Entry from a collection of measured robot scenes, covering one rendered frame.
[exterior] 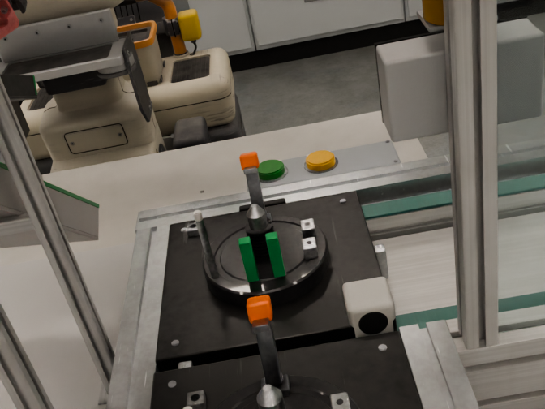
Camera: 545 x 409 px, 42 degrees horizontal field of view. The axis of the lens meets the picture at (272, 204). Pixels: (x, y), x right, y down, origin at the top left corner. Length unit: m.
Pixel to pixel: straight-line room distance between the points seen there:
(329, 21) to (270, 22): 0.31
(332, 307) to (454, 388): 0.15
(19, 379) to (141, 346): 0.18
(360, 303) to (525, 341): 0.15
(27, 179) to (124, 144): 0.82
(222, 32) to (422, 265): 3.06
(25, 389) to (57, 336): 0.37
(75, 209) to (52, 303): 0.24
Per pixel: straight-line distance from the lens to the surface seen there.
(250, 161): 0.80
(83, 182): 1.32
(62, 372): 0.93
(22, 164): 0.69
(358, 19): 3.86
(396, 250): 0.88
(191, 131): 1.63
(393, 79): 0.56
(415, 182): 0.93
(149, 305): 0.81
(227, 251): 0.80
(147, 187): 1.24
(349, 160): 0.98
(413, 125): 0.58
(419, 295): 0.81
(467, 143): 0.56
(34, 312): 1.04
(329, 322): 0.71
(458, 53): 0.53
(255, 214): 0.75
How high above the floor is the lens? 1.45
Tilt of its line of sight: 33 degrees down
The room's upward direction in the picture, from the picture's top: 12 degrees counter-clockwise
